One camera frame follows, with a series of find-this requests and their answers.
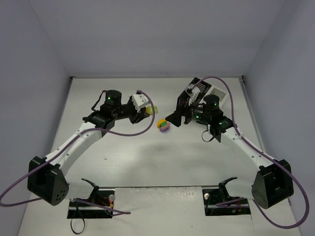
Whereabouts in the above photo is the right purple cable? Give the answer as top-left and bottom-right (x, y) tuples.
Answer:
(191, 76), (310, 229)

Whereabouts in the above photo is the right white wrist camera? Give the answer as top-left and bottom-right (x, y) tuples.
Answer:
(185, 84), (200, 104)

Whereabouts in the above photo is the yellow green purple lego stack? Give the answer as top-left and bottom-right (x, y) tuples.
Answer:
(157, 119), (170, 133)

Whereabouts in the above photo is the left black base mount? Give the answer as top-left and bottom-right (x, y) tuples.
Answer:
(67, 179), (115, 219)

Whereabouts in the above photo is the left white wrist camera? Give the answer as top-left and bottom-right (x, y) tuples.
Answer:
(131, 94), (150, 112)

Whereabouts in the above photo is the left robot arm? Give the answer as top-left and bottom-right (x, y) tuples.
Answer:
(27, 89), (152, 206)

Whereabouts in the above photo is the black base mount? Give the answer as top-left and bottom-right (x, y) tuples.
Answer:
(202, 177), (251, 216)
(67, 179), (115, 219)

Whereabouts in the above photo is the lime and orange lego stack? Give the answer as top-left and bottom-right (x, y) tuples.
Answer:
(146, 106), (158, 116)

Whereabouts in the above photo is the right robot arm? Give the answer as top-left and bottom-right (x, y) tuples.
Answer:
(166, 94), (294, 209)

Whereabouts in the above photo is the black slotted container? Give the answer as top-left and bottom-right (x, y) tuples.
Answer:
(175, 77), (212, 116)

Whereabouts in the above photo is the white slotted container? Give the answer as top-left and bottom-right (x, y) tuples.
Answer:
(210, 86), (229, 107)

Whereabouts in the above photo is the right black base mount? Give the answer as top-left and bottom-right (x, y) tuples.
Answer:
(202, 177), (251, 216)

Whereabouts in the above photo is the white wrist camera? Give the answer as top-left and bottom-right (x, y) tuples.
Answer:
(185, 84), (200, 104)
(131, 94), (150, 112)

